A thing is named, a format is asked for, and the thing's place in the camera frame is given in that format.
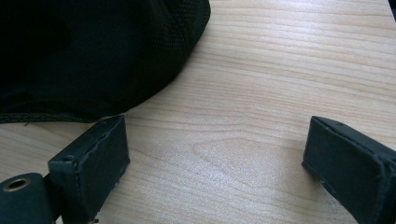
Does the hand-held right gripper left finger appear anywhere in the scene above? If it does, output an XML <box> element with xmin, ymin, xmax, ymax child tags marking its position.
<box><xmin>47</xmin><ymin>114</ymin><xmax>131</xmax><ymax>224</ymax></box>

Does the black mesh fabric bag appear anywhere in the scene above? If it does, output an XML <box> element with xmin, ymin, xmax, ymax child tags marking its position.
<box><xmin>0</xmin><ymin>0</ymin><xmax>212</xmax><ymax>124</ymax></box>

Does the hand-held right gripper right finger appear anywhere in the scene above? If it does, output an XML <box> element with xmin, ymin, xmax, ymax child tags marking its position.
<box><xmin>301</xmin><ymin>115</ymin><xmax>396</xmax><ymax>224</ymax></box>

